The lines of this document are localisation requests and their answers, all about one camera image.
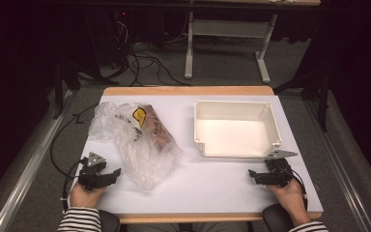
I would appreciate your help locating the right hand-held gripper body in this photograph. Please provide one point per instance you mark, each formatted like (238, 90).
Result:
(280, 170)

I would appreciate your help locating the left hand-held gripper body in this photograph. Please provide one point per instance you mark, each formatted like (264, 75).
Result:
(91, 169)

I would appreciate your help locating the clear plastic bag yellow print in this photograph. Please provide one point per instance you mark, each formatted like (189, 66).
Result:
(135, 154)

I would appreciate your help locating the white plastic bin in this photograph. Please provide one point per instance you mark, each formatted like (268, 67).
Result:
(235, 133)

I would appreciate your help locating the brown box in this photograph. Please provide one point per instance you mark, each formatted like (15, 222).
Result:
(161, 132)

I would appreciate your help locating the person's left hand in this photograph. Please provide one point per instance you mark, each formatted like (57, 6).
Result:
(83, 198)

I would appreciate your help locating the black chair armrest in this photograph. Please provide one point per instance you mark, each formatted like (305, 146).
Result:
(109, 222)
(277, 219)

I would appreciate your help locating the white table board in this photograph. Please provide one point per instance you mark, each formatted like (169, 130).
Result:
(212, 183)

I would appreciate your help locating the black stand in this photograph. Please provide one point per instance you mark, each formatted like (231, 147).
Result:
(319, 93)
(66, 80)

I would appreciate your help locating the metal floor rail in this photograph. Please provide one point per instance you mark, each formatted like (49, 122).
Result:
(22, 174)
(344, 167)

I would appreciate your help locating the white desk frame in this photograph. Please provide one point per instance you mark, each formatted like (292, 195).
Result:
(230, 29)

